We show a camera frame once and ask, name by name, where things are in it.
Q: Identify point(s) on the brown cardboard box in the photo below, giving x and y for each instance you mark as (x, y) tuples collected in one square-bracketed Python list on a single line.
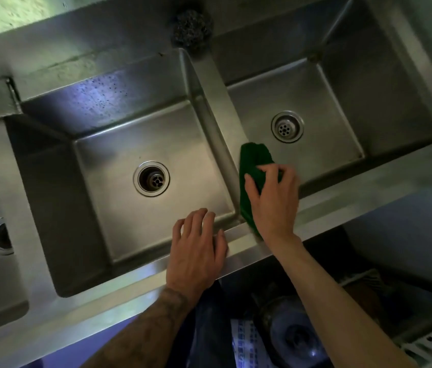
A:
[(365, 298)]

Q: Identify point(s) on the person's left hand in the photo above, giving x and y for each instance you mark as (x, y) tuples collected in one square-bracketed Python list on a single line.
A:
[(195, 256)]

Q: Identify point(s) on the white blue-printed bag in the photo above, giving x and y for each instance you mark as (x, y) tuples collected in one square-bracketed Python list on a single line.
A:
[(244, 344)]

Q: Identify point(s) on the dark round metal pot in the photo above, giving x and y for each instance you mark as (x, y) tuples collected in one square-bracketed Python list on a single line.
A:
[(296, 337)]

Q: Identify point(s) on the grey steel wool scourer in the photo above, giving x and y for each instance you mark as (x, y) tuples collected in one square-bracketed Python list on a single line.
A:
[(192, 28)]

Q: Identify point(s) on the person's right hand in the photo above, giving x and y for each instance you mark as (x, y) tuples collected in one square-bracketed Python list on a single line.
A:
[(277, 210)]

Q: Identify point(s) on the person's right forearm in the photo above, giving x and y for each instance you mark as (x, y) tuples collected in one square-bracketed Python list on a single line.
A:
[(335, 314)]

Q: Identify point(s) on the person's left forearm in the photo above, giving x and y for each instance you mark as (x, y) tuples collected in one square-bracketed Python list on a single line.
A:
[(143, 333)]

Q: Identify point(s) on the green scouring cloth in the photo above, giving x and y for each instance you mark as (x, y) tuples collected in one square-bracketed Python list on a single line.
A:
[(252, 157)]

